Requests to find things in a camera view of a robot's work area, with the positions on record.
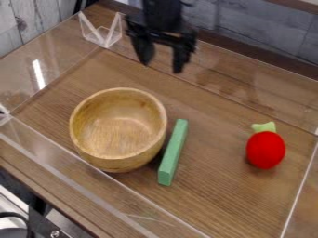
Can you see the black metal bracket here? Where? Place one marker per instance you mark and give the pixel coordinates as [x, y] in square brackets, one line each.
[40, 227]

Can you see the red toy fruit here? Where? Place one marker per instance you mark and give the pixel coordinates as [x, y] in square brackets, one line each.
[265, 146]

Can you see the green rectangular block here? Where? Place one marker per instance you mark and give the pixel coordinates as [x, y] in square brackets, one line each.
[170, 160]

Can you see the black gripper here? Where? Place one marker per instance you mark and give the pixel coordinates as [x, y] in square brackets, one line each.
[158, 24]

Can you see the wooden bowl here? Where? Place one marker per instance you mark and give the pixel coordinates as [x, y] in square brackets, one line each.
[118, 128]

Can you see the clear acrylic front wall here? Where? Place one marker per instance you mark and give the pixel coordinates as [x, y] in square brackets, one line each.
[108, 209]

